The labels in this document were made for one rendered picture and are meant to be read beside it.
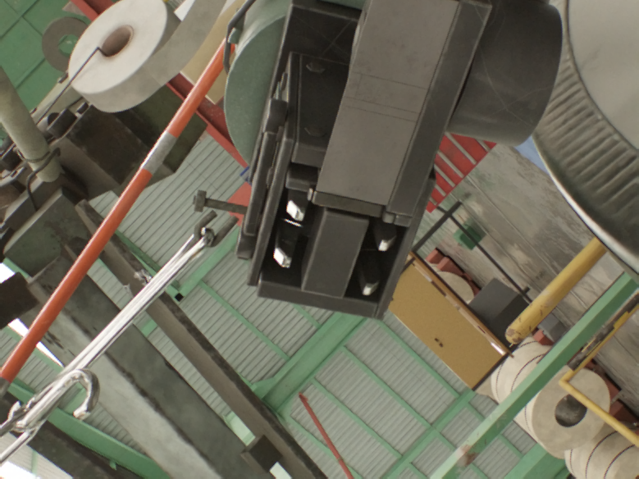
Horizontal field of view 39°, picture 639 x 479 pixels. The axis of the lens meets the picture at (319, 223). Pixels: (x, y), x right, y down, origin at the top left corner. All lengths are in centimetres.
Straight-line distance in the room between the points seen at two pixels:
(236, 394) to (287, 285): 74
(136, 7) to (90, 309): 40
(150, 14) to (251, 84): 62
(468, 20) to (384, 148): 7
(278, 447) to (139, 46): 56
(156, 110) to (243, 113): 82
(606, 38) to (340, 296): 27
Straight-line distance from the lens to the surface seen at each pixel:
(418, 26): 41
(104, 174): 128
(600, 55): 63
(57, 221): 124
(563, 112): 60
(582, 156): 55
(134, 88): 116
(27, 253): 125
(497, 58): 44
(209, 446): 129
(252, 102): 60
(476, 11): 41
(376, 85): 42
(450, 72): 42
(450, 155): 556
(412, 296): 1033
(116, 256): 123
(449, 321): 1063
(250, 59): 59
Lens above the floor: 146
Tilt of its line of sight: 1 degrees down
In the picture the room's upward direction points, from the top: 136 degrees counter-clockwise
